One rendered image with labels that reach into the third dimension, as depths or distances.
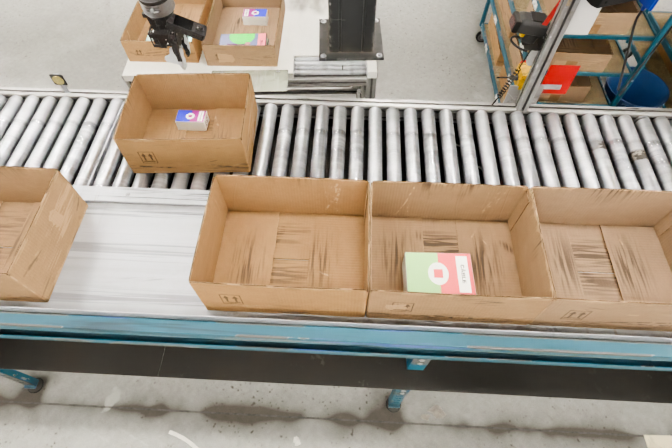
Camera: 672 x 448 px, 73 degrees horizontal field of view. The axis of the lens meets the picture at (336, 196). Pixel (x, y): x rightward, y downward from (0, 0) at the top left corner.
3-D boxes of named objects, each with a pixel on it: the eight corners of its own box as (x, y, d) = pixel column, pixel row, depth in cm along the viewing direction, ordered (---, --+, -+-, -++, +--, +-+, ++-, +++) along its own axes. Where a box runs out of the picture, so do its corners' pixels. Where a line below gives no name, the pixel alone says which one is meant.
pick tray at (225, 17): (286, 8, 202) (283, -13, 194) (277, 67, 181) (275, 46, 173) (222, 7, 203) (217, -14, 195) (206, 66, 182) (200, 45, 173)
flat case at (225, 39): (221, 37, 189) (220, 34, 187) (267, 36, 189) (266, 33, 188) (217, 59, 181) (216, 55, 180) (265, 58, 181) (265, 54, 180)
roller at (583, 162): (574, 117, 171) (576, 108, 167) (614, 240, 142) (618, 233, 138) (560, 119, 172) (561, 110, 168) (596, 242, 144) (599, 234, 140)
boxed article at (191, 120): (182, 118, 165) (178, 109, 161) (209, 119, 165) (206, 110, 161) (178, 130, 162) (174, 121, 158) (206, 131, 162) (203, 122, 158)
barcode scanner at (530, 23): (500, 34, 154) (514, 6, 145) (534, 39, 155) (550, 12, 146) (503, 47, 150) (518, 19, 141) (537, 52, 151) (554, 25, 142)
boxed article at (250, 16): (267, 26, 195) (265, 16, 191) (243, 26, 195) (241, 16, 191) (268, 18, 198) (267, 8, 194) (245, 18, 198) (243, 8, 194)
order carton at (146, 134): (258, 108, 169) (251, 72, 154) (250, 172, 152) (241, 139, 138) (151, 109, 169) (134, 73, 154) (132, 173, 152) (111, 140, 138)
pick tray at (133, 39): (216, 5, 204) (211, -16, 196) (199, 63, 183) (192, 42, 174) (153, 4, 205) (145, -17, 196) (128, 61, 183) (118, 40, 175)
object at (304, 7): (369, -8, 214) (369, -14, 211) (377, 78, 182) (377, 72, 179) (154, -5, 213) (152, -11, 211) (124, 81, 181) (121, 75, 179)
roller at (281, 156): (296, 109, 175) (295, 100, 171) (280, 228, 146) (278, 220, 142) (283, 109, 175) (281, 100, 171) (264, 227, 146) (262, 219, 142)
